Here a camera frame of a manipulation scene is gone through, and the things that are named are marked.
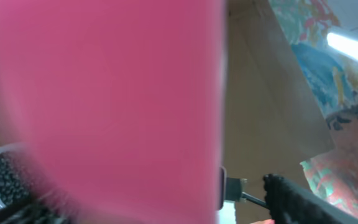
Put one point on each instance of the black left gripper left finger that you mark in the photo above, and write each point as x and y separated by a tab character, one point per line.
32	210

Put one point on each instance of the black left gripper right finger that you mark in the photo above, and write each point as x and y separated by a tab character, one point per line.
287	202

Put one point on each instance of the pink scoop with blue handle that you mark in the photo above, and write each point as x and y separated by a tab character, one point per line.
118	104

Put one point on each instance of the black beans in container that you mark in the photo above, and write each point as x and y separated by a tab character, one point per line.
12	189

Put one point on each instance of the colourful painted poster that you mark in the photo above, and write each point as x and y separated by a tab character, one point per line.
333	79

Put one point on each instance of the ceiling light tube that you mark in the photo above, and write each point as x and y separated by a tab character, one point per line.
343	41

